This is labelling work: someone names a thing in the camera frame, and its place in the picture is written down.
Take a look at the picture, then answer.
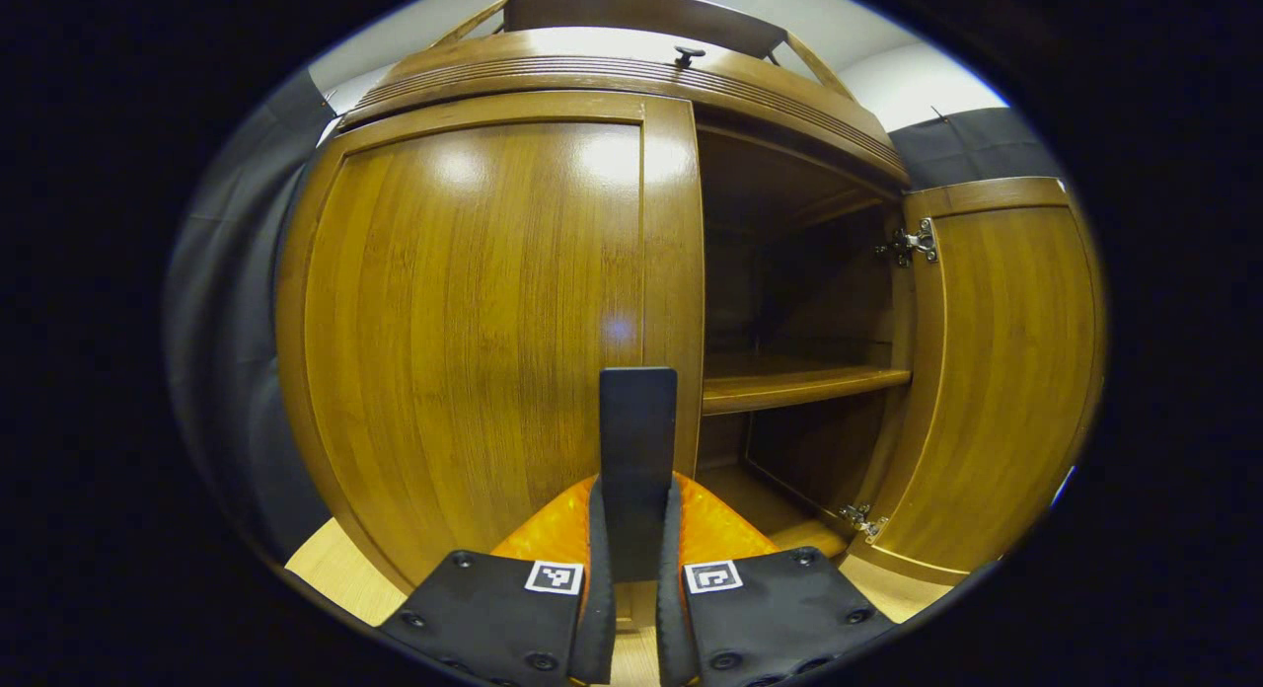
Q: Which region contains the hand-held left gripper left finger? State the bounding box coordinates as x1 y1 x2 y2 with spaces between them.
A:
378 475 618 687

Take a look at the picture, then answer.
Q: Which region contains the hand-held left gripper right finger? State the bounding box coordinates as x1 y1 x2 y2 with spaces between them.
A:
656 473 899 687

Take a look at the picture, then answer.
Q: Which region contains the black door handle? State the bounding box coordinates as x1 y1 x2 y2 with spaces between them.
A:
599 367 679 582

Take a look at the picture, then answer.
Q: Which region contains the wooden double-door shoe cabinet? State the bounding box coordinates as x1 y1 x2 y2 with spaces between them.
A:
274 0 1106 594

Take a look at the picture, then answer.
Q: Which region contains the wooden cabinet door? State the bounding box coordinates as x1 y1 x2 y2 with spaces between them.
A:
276 90 706 594
849 177 1106 584

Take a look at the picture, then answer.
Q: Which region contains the metal door hinge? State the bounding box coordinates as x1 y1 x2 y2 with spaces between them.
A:
876 218 938 268
839 502 889 542

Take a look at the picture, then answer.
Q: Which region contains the wooden cabinet drawer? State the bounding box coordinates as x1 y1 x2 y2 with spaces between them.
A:
338 28 911 187

